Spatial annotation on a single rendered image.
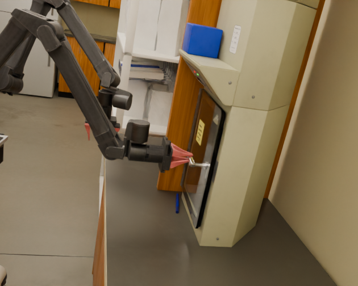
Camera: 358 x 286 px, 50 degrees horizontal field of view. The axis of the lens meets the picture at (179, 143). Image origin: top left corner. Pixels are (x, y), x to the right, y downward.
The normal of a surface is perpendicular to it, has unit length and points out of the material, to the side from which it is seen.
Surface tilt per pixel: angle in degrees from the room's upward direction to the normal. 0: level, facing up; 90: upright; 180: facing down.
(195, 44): 90
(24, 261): 0
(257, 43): 90
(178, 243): 0
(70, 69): 87
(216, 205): 90
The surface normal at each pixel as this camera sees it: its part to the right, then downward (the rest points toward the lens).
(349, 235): -0.97, -0.11
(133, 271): 0.18, -0.93
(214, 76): 0.18, 0.36
